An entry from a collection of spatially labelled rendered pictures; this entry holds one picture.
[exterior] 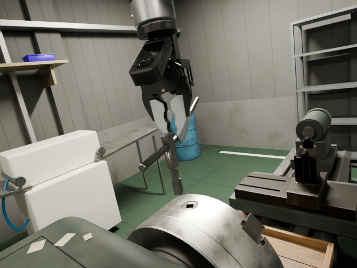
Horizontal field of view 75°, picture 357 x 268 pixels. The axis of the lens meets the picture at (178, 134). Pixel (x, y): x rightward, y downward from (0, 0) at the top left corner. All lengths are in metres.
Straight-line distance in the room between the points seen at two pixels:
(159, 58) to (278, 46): 3.82
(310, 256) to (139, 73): 0.76
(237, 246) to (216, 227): 0.04
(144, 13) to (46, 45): 3.14
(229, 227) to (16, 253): 0.35
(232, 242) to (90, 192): 2.16
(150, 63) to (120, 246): 0.27
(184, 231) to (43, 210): 2.03
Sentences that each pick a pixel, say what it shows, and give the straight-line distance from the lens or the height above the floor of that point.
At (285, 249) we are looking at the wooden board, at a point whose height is 0.88.
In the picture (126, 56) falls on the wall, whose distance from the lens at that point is 4.20.
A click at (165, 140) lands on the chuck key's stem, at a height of 1.38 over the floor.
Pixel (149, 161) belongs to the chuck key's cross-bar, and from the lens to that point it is 0.34.
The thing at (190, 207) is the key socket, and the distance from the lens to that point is 0.49.
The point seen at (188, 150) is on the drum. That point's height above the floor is 0.19.
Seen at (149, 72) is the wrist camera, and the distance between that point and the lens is 0.34.
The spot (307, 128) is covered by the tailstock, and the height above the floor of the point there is 1.10.
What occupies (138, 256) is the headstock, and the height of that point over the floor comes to 1.25.
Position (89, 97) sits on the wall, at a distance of 3.73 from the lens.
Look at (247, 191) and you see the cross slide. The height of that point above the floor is 0.97.
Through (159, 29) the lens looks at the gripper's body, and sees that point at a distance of 0.42.
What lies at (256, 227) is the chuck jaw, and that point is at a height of 1.18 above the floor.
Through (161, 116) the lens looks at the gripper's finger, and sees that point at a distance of 0.43.
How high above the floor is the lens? 1.48
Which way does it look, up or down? 13 degrees down
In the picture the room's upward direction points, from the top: 10 degrees counter-clockwise
